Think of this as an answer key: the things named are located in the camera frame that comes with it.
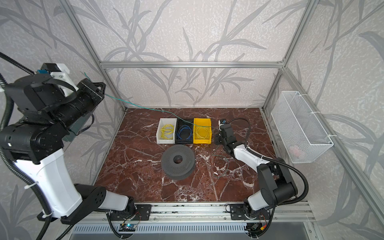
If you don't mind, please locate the white wire basket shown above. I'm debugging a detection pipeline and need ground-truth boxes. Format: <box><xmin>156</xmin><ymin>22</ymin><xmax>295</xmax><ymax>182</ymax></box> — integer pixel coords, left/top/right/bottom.
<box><xmin>271</xmin><ymin>91</ymin><xmax>334</xmax><ymax>164</ymax></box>

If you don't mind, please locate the grey perforated spool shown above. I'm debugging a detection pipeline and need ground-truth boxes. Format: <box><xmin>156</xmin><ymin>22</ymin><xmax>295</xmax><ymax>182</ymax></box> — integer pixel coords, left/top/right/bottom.
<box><xmin>161</xmin><ymin>145</ymin><xmax>196</xmax><ymax>181</ymax></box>

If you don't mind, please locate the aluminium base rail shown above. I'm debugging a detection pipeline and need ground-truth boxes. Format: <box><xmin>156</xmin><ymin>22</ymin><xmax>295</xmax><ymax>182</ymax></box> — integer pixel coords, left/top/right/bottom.
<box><xmin>61</xmin><ymin>201</ymin><xmax>316</xmax><ymax>224</ymax></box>

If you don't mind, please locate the clear plastic wall tray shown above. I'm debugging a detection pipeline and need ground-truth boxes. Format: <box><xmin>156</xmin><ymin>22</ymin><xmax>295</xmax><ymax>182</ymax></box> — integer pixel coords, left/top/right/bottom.
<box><xmin>63</xmin><ymin>113</ymin><xmax>95</xmax><ymax>142</ymax></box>

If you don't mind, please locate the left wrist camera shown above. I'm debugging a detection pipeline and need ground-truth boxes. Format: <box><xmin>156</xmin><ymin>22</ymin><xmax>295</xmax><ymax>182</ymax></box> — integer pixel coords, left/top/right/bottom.
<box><xmin>36</xmin><ymin>63</ymin><xmax>79</xmax><ymax>97</ymax></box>

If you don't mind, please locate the blue cable coil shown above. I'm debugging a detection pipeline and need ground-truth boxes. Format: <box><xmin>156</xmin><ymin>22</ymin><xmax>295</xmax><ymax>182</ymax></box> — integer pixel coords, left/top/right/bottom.
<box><xmin>177</xmin><ymin>125</ymin><xmax>193</xmax><ymax>140</ymax></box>

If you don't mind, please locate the yellow storage bin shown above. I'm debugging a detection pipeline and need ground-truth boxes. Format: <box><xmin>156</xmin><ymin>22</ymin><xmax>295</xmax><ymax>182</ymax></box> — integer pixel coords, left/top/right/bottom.
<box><xmin>193</xmin><ymin>118</ymin><xmax>212</xmax><ymax>144</ymax></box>

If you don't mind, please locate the white storage bin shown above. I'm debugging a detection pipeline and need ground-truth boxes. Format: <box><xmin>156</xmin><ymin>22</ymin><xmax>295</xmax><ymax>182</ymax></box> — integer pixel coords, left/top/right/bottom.
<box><xmin>156</xmin><ymin>118</ymin><xmax>177</xmax><ymax>144</ymax></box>

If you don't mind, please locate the black storage bin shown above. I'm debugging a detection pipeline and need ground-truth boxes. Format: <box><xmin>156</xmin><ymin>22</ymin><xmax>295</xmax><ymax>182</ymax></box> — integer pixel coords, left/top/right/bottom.
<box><xmin>175</xmin><ymin>119</ymin><xmax>194</xmax><ymax>144</ymax></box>

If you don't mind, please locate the yellow cable coil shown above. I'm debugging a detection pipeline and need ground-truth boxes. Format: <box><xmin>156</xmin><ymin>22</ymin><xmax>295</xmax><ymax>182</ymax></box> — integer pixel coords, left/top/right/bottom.
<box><xmin>160</xmin><ymin>123</ymin><xmax>175</xmax><ymax>140</ymax></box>

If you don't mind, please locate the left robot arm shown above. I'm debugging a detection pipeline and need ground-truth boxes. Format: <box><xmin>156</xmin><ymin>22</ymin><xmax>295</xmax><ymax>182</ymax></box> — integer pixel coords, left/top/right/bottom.
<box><xmin>1</xmin><ymin>74</ymin><xmax>136</xmax><ymax>225</ymax></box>

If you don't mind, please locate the pink object in basket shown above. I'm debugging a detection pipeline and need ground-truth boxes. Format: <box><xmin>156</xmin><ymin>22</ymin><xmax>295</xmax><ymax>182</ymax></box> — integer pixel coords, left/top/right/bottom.
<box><xmin>290</xmin><ymin>145</ymin><xmax>305</xmax><ymax>159</ymax></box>

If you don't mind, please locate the yellow cable in yellow bin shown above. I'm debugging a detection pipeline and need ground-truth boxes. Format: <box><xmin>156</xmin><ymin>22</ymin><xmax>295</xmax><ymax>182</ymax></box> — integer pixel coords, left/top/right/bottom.
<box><xmin>196</xmin><ymin>125</ymin><xmax>211</xmax><ymax>140</ymax></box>

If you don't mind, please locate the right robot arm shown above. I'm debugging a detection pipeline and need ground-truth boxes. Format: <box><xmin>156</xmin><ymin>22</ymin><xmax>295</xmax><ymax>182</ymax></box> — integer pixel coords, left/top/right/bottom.
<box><xmin>215</xmin><ymin>120</ymin><xmax>302</xmax><ymax>220</ymax></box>

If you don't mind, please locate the left controller board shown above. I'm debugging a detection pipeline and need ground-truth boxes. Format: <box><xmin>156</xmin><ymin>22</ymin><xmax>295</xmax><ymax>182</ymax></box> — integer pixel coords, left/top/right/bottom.
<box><xmin>118</xmin><ymin>223</ymin><xmax>139</xmax><ymax>233</ymax></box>

